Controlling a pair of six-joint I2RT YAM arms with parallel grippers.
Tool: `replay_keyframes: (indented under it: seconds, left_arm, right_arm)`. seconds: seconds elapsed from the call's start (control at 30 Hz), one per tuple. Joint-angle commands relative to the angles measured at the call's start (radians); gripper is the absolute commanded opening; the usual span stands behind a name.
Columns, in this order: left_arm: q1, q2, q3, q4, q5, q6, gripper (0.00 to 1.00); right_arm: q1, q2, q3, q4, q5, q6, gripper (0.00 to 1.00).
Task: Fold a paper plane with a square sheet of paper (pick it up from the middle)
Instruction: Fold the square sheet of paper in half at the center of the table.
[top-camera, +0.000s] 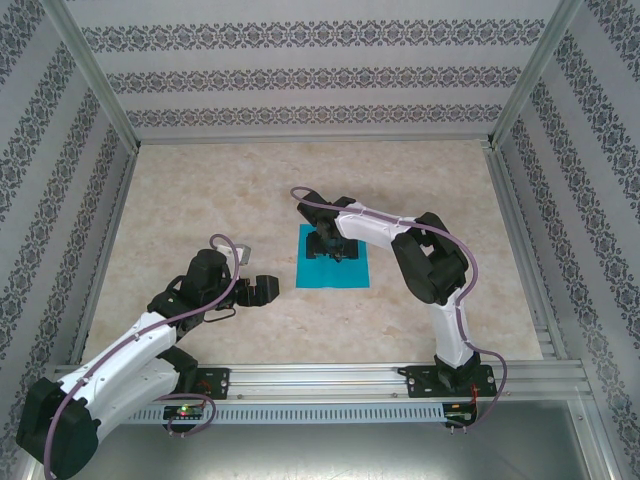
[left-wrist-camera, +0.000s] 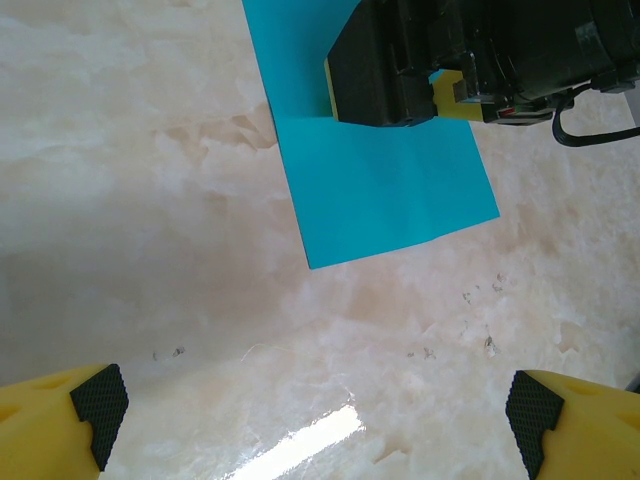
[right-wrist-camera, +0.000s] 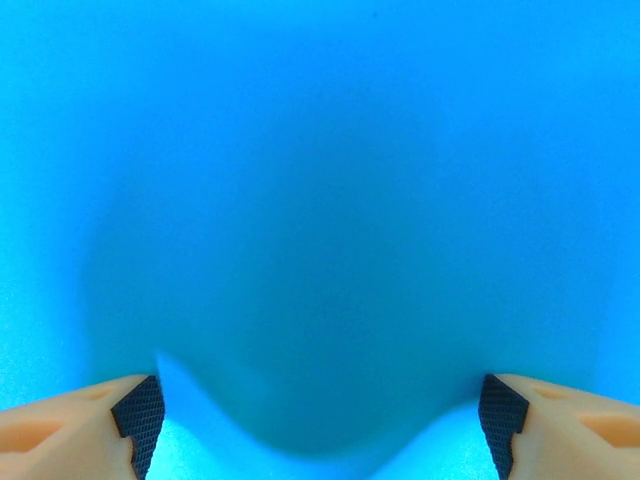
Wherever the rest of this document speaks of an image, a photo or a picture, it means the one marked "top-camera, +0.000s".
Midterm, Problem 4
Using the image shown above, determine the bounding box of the grey slotted cable duct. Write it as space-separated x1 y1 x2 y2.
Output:
124 403 446 424

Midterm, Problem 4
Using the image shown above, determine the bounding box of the teal cloth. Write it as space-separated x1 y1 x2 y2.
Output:
294 223 372 290

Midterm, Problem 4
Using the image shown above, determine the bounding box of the grey metal panel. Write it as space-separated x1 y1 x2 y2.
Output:
29 399 619 480

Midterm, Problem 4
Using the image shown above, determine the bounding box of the aluminium mounting rail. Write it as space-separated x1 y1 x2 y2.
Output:
47 362 586 401

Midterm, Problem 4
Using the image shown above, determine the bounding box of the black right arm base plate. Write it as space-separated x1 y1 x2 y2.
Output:
405 363 497 400

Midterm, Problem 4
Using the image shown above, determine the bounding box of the aluminium frame cross beam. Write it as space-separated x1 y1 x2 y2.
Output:
134 132 496 147

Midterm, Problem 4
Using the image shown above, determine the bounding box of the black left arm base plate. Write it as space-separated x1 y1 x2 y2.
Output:
192 367 232 401

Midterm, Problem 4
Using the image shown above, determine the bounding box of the aluminium frame post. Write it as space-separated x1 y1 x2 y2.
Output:
44 0 141 150
487 0 586 150

